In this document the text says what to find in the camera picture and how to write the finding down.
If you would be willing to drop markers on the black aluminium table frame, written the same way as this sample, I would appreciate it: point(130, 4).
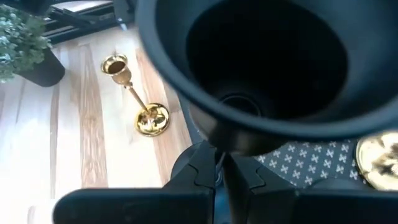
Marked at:
point(81, 28)

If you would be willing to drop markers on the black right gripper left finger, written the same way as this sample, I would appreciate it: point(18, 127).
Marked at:
point(130, 207)

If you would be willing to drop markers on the tall gold candlestick holder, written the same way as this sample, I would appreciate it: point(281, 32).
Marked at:
point(379, 155)

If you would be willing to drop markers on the black candlestick holder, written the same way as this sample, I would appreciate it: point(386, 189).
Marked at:
point(168, 31)

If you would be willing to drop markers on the green potted plant black pot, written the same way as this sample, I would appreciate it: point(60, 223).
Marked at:
point(18, 40)

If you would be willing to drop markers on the medium gold candlestick holder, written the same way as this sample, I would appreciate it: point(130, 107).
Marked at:
point(152, 119)

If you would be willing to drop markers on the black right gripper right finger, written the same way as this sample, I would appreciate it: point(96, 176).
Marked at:
point(311, 207)

